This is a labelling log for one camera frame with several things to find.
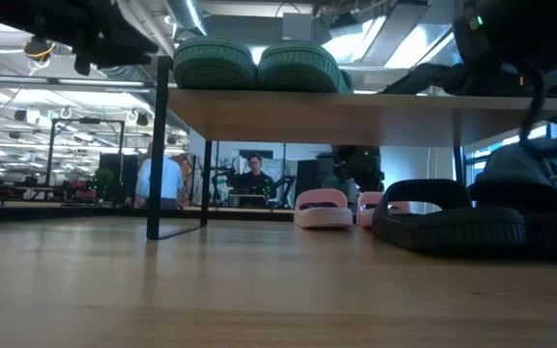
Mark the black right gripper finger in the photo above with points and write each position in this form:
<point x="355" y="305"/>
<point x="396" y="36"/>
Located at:
<point x="428" y="79"/>

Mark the person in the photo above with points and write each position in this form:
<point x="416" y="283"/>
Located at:
<point x="255" y="181"/>
<point x="160" y="181"/>

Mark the black rubber slide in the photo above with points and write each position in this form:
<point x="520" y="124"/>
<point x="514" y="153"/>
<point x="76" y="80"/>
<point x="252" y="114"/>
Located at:
<point x="549" y="227"/>
<point x="452" y="232"/>

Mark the black aluminium table frame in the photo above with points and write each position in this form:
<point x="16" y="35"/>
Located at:
<point x="114" y="213"/>

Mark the green rubber slide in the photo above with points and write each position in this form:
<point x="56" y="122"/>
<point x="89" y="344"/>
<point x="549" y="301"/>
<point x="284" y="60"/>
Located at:
<point x="213" y="63"/>
<point x="298" y="67"/>

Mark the pink rubber slide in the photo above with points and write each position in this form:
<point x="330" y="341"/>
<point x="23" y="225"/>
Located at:
<point x="365" y="212"/>
<point x="322" y="217"/>

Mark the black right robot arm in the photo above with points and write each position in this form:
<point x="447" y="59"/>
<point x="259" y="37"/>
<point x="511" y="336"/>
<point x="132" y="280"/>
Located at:
<point x="525" y="29"/>

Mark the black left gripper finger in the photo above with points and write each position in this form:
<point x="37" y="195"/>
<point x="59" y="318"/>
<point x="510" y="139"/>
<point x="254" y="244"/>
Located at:
<point x="116" y="57"/>
<point x="126" y="34"/>

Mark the grey ceiling box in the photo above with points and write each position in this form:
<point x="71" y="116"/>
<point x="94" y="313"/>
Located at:
<point x="298" y="26"/>

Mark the black metal gantry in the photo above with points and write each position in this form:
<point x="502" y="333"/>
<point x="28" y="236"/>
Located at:
<point x="89" y="120"/>

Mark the long ceiling light fixture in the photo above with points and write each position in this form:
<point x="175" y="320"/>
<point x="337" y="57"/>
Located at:
<point x="99" y="82"/>

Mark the black neighbouring station robot arm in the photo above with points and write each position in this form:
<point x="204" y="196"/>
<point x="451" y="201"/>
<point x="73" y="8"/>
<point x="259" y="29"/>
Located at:
<point x="283" y="188"/>
<point x="358" y="166"/>

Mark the silver ceiling duct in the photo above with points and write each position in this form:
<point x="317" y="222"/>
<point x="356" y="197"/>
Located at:
<point x="184" y="14"/>

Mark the wooden shelf black frame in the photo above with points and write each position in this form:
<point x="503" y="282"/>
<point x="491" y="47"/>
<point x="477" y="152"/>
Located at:
<point x="331" y="118"/>

